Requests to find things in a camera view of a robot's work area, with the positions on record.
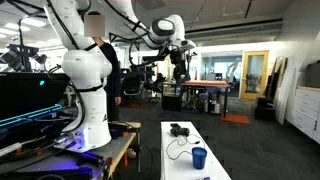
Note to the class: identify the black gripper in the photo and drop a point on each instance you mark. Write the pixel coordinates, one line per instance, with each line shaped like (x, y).
(178, 60)

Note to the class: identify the purple and white marker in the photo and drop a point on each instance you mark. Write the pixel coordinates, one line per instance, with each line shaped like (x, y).
(206, 178)

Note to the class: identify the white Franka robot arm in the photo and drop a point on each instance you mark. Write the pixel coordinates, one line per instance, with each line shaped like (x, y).
(86, 66)

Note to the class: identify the blue plastic cup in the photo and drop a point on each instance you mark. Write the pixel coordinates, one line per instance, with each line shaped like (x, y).
(199, 160)

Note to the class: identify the black office chair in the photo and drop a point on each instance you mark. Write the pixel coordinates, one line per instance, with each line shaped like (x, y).
(156, 85)
(132, 85)

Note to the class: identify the black bin under table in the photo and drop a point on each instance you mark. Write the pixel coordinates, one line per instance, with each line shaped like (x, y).
(171, 102)

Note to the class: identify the orange topped table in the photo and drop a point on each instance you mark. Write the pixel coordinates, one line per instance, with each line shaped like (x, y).
(206, 83)

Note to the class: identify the yellow framed glass door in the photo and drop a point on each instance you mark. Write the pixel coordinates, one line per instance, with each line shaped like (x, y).
(242, 73)

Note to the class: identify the person in dark clothes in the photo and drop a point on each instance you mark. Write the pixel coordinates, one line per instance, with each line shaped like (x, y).
(113, 73)

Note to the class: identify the orange floor mat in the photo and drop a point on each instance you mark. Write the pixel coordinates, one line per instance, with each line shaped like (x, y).
(236, 119)

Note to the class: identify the robot mounting table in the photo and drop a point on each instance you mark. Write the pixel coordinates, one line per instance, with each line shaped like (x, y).
(123, 146)

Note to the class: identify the black box on floor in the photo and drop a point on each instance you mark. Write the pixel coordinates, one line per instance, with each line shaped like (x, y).
(265, 111)

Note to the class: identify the brown wooden boards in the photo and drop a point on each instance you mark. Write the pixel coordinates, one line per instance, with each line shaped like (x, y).
(273, 80)

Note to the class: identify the white leaning board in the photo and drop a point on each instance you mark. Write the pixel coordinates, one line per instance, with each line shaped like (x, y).
(285, 93)

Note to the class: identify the white drawer cabinet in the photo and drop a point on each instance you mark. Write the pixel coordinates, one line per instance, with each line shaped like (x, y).
(305, 110)

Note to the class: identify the grey box on cabinet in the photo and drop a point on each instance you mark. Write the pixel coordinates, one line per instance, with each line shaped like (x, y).
(314, 75)

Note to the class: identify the cyan lit metal bar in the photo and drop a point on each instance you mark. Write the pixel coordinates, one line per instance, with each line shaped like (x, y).
(33, 115)

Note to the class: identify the large black monitor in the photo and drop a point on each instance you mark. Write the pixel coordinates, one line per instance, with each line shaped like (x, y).
(26, 93)

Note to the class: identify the black light stand rig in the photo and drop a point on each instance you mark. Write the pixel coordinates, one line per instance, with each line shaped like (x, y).
(21, 53)

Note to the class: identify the white power strip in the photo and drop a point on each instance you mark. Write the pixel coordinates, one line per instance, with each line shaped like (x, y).
(10, 149)

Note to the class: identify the black camera on stand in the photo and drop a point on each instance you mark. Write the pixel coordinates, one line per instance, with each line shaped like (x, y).
(153, 60)

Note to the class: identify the black stereo camera on table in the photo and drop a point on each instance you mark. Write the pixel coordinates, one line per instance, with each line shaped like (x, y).
(180, 130)

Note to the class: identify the black aluminium frame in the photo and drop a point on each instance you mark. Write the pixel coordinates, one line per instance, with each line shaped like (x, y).
(23, 8)

